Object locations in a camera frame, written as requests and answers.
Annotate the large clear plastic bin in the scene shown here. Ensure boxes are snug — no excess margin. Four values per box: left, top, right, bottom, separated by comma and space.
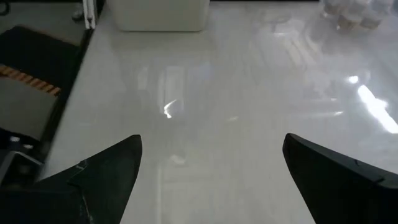
107, 0, 211, 32

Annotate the white upright bar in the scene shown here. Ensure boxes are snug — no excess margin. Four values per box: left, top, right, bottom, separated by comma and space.
81, 0, 96, 30

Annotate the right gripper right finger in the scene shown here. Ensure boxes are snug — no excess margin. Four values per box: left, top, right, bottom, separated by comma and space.
282, 133, 398, 224

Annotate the small clear plastic bin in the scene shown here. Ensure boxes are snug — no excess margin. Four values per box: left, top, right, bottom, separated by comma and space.
319, 0, 398, 34

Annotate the black aluminium table frame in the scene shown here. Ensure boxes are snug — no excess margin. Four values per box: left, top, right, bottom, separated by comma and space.
0, 0, 107, 187

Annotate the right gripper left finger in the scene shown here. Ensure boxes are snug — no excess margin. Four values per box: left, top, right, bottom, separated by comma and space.
0, 134, 144, 224

